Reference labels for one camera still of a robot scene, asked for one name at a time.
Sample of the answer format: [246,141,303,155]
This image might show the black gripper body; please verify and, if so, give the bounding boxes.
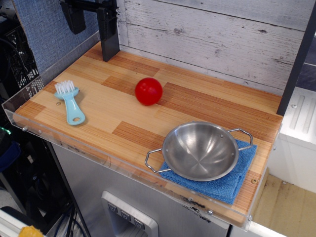
[60,0,117,12]

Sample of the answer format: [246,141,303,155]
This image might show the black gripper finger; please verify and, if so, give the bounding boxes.
[60,1,86,35]
[97,7,116,40]

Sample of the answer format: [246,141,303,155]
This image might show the stainless steel wok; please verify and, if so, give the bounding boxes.
[159,121,253,182]

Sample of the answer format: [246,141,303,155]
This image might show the light blue dish brush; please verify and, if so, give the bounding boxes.
[54,80,85,126]

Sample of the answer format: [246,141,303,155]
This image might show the black plastic crate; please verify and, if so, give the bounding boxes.
[0,26,39,88]

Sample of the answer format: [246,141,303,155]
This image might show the red ball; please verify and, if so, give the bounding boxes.
[134,78,163,106]

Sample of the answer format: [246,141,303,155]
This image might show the stainless steel cabinet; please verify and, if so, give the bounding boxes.
[52,145,230,237]

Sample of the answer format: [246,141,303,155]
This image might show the blue folded cloth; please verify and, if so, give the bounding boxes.
[160,145,257,205]

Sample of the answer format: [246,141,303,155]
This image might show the white appliance on right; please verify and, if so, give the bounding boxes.
[267,87,316,193]

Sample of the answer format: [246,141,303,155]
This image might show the clear acrylic table guard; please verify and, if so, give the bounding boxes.
[4,44,282,227]

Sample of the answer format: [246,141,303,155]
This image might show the dark grey left post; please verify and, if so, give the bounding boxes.
[100,17,119,62]

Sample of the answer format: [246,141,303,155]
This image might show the dark grey post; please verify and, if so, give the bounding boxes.
[276,1,316,116]
[100,17,119,62]

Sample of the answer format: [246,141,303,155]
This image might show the dark grey right post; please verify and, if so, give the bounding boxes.
[276,1,316,116]

